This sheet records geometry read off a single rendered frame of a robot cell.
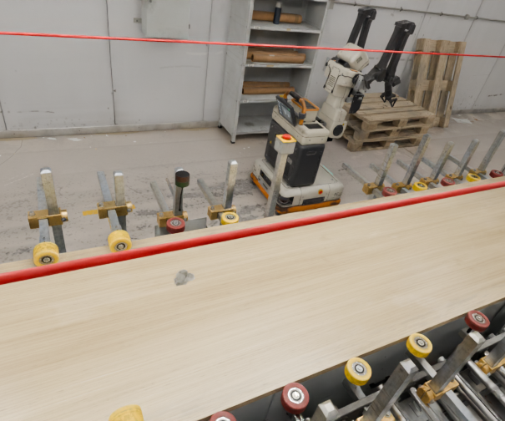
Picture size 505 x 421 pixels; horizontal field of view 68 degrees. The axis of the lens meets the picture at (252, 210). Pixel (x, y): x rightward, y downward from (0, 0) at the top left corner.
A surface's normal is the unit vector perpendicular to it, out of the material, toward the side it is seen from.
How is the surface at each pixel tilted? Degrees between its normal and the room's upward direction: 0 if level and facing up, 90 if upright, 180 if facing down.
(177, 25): 90
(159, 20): 90
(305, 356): 0
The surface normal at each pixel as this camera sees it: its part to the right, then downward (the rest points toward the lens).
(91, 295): 0.15, -0.80
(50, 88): 0.43, 0.59
